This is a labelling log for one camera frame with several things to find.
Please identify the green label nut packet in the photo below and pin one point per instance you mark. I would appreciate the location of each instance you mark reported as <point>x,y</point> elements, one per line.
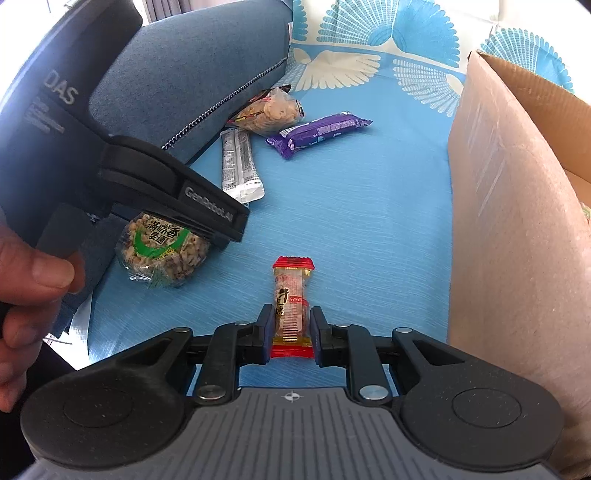
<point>161,263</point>

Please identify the person's left hand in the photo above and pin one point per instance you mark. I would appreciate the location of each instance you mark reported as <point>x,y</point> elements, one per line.
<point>32,277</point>

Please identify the blue fan-print cloth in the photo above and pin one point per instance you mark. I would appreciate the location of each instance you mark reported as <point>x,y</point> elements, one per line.
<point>369,207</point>

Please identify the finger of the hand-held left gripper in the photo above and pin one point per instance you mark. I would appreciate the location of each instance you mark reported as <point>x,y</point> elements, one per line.
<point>217,235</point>

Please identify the clear round cracker packet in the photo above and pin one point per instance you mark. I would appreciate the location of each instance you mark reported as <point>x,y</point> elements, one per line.
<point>272,113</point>

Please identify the white stick snack packet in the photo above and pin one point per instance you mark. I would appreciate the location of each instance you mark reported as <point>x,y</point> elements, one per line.
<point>238,161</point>

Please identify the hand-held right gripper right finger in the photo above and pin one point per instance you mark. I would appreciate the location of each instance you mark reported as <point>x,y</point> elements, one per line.
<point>314,332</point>

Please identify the purple snack packet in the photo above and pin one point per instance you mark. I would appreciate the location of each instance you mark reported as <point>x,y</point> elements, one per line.
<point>314,134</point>

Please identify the brown cardboard box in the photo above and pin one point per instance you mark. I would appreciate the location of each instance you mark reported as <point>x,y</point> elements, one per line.
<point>508,230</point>

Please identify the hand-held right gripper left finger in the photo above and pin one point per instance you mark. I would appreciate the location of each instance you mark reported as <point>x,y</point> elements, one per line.
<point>265,332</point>

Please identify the red-ended clear snack packet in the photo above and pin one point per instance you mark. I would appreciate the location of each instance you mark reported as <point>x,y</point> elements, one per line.
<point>291,304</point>

